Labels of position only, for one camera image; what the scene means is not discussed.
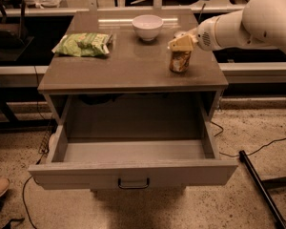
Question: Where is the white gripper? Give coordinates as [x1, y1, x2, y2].
[168, 16, 220, 52]

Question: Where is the orange soda can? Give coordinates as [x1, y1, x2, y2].
[169, 31, 193, 73]

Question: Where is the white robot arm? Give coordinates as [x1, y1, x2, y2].
[168, 0, 286, 54]

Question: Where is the grey drawer cabinet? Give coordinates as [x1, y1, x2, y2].
[37, 9, 229, 126]

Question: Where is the open grey top drawer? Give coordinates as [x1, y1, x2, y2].
[29, 93, 237, 190]

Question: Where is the white ceramic bowl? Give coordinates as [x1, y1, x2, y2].
[132, 14, 163, 41]

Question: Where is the green chip bag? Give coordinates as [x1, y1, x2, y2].
[52, 32, 112, 57]

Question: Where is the black metal floor stand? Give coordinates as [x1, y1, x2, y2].
[239, 151, 286, 229]

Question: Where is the dark chair left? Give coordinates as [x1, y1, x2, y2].
[0, 0, 33, 62]

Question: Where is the black floor cable right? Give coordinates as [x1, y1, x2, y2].
[211, 120, 286, 158]

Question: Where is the black floor cable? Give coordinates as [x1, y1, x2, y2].
[21, 65, 51, 229]
[211, 120, 286, 158]

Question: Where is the black drawer handle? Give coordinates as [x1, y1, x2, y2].
[117, 178, 150, 190]

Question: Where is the black floor cable left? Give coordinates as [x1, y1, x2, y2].
[21, 65, 51, 229]

